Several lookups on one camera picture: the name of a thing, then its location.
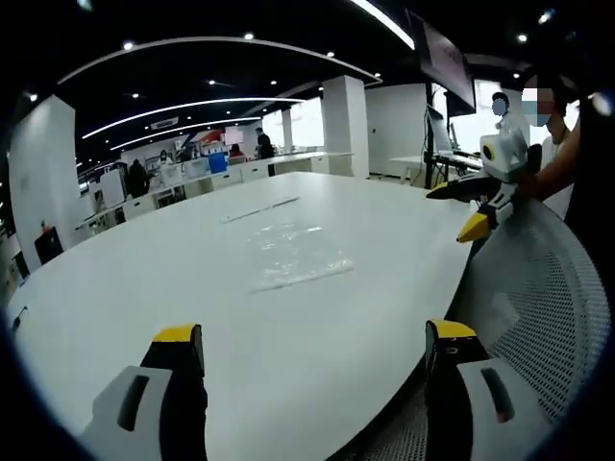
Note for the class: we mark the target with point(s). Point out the black hanging screen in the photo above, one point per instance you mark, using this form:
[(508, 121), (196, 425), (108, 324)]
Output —
[(444, 62)]

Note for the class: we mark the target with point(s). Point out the blue box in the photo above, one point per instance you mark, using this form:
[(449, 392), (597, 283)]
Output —
[(217, 163)]

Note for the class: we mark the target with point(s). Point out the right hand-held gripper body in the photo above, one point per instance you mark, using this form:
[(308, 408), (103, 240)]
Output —
[(507, 153)]

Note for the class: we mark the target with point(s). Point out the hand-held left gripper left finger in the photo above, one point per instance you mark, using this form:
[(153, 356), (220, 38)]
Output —
[(158, 384)]

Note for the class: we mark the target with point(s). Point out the white pillar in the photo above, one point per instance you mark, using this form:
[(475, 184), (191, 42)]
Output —
[(43, 182), (345, 125)]

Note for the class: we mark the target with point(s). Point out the white side desk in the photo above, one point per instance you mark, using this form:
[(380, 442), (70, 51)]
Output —
[(408, 161)]

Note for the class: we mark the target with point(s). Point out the grey mesh office chair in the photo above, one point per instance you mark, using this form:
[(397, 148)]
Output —
[(538, 298)]

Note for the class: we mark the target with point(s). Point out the desk monitor on stand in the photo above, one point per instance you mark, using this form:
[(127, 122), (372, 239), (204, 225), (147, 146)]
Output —
[(439, 129)]

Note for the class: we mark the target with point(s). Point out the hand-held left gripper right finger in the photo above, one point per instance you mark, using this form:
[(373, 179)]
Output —
[(461, 384)]

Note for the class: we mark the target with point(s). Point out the long white counter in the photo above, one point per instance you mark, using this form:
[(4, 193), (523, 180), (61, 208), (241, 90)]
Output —
[(206, 181)]

